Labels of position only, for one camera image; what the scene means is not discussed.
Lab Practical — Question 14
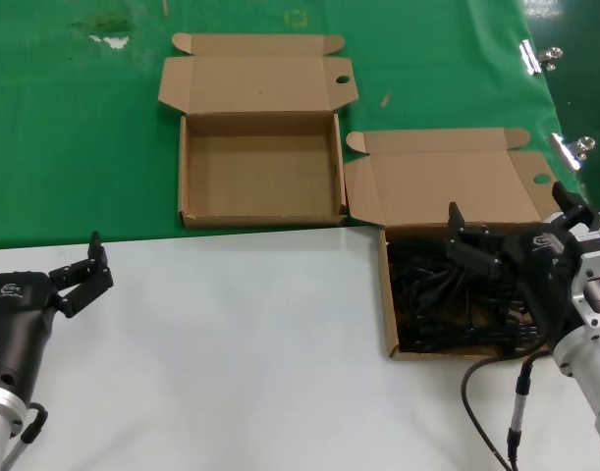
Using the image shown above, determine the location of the empty brown cardboard box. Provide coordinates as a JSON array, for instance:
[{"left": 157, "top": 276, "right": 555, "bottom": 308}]
[{"left": 157, "top": 31, "right": 359, "bottom": 231}]

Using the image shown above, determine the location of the cable with silver connector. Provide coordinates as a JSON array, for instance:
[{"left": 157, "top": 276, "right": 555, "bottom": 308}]
[{"left": 506, "top": 360, "right": 536, "bottom": 471}]

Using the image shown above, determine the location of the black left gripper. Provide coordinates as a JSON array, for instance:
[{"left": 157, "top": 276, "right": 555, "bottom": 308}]
[{"left": 0, "top": 230, "right": 116, "bottom": 401}]

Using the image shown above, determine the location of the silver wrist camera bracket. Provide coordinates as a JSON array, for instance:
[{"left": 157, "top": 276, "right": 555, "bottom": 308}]
[{"left": 544, "top": 210, "right": 600, "bottom": 328}]

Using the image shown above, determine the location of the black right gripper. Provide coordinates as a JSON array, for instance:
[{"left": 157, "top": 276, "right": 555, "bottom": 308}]
[{"left": 445, "top": 181, "right": 600, "bottom": 352}]

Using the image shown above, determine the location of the brown cardboard box with cables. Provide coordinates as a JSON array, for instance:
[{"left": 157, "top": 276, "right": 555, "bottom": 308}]
[{"left": 343, "top": 126, "right": 561, "bottom": 363}]

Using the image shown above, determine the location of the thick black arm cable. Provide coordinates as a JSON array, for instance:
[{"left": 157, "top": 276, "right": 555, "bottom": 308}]
[{"left": 463, "top": 349, "right": 552, "bottom": 471}]

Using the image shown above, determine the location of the green table cloth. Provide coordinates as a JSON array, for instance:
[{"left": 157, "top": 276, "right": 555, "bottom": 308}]
[{"left": 0, "top": 0, "right": 595, "bottom": 251}]

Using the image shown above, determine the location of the metal binder clip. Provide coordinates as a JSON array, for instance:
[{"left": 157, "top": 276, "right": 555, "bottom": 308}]
[
  {"left": 518, "top": 39, "right": 564, "bottom": 76},
  {"left": 548, "top": 131, "right": 598, "bottom": 171}
]

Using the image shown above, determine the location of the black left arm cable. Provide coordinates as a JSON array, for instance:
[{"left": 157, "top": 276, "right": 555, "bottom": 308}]
[{"left": 0, "top": 400, "right": 50, "bottom": 471}]

